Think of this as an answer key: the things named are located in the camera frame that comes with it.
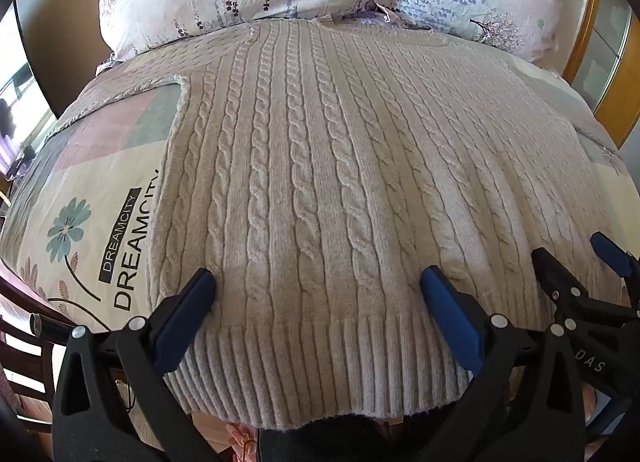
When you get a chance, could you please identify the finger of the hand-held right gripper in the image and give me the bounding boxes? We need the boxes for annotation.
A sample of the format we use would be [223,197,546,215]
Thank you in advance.
[531,247,609,327]
[589,231,640,314]

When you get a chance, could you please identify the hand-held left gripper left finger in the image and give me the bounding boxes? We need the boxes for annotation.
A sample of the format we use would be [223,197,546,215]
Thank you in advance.
[53,268,222,462]

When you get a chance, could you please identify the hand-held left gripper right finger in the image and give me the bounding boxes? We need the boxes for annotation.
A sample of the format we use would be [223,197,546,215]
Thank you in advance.
[414,265,587,462]

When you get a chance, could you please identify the beige cable knit sweater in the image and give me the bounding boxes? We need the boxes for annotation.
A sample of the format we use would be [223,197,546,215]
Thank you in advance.
[148,19,632,432]

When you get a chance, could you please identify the metal tube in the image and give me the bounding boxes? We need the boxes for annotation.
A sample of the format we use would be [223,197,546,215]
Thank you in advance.
[29,313,82,344]

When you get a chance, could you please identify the dark wooden chair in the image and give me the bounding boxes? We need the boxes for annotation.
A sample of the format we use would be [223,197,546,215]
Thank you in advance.
[0,267,73,425]

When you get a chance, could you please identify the printed patchwork quilt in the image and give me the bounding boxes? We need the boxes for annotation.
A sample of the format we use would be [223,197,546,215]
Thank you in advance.
[0,17,637,343]

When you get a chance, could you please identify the person's dark pants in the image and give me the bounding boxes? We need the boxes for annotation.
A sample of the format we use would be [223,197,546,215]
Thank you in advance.
[256,414,403,462]

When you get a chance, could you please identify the wooden framed wardrobe door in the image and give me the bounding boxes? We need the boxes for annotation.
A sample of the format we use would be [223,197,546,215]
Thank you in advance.
[561,0,640,149]

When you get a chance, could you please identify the dark board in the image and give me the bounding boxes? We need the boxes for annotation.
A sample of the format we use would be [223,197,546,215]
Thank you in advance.
[14,0,113,119]

